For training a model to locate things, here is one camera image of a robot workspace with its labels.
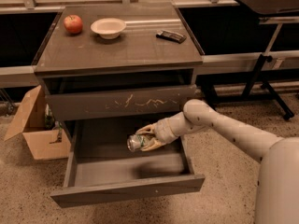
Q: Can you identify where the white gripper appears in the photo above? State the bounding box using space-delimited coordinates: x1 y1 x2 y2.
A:
136 119 178 151

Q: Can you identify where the silver green 7up can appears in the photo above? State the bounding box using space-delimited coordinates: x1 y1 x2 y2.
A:
127 134 150 152

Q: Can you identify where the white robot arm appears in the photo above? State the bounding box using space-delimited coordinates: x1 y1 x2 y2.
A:
136 99 299 224

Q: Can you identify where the open grey drawer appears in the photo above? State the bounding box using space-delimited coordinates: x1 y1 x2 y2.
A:
50 113 205 208

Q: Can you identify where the grey drawer cabinet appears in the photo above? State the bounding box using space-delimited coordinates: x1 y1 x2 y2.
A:
32 2 206 142

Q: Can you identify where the green bottle in box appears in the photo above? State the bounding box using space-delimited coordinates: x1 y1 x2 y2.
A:
45 105 55 130

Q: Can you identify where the white bowl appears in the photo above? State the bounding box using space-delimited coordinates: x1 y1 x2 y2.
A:
91 18 126 39

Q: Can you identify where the cardboard box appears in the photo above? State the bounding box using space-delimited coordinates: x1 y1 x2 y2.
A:
4 86 71 160

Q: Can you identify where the red apple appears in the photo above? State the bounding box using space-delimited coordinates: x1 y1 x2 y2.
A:
64 15 83 35

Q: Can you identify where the black side table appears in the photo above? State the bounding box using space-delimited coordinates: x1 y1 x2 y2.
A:
199 0 299 121

